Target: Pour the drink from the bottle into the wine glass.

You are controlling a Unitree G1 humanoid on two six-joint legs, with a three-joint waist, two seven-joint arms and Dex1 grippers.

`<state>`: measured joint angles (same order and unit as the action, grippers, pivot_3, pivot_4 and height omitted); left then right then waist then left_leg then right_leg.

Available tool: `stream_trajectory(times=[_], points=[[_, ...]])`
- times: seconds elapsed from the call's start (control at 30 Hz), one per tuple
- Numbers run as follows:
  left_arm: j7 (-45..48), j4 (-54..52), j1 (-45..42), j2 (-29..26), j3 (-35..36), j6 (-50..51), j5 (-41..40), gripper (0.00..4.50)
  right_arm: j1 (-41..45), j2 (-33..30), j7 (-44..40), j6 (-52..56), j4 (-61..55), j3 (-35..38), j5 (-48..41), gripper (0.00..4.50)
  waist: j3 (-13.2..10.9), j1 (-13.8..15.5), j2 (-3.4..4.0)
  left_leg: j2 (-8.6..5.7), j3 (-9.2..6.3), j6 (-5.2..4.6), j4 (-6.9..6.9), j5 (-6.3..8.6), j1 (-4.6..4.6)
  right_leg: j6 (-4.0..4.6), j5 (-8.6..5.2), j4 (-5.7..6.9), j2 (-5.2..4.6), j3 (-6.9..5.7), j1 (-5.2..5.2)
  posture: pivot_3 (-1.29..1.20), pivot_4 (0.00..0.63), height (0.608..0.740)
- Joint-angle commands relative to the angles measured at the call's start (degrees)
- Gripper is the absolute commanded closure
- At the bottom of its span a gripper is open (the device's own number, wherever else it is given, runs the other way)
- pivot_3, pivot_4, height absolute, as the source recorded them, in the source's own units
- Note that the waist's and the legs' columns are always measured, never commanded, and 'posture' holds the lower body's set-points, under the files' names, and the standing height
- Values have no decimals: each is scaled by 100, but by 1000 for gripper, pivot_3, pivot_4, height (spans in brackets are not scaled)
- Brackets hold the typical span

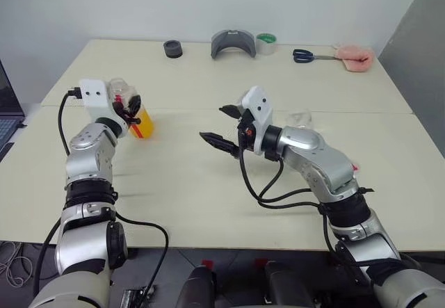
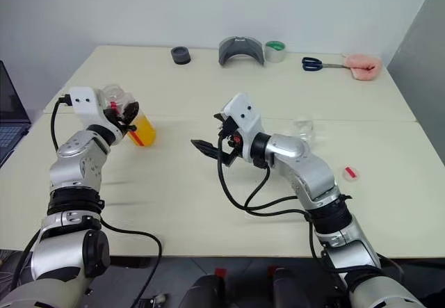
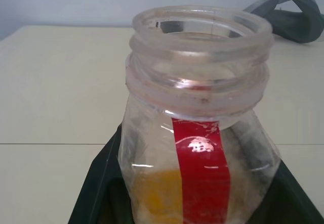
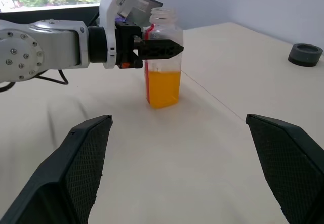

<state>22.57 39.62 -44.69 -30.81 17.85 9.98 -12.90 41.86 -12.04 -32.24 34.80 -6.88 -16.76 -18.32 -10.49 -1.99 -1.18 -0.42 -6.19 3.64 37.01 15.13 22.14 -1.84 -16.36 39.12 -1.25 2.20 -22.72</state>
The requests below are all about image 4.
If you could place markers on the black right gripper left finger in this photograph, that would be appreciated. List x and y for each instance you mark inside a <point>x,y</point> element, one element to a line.
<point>55,173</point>

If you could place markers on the black round holder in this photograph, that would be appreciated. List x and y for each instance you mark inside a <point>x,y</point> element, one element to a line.
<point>305,54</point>

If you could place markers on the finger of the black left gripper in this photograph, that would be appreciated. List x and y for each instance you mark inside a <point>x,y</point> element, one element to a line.
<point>162,49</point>

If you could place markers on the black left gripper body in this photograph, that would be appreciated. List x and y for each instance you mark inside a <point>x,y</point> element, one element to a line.
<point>125,39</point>

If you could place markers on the bottle with orange liquid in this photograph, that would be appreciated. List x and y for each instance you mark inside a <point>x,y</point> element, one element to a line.
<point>163,87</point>

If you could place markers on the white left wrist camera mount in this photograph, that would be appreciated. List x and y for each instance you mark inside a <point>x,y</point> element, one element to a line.
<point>107,19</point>

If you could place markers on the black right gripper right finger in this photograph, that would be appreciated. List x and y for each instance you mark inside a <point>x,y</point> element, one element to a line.
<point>291,163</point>

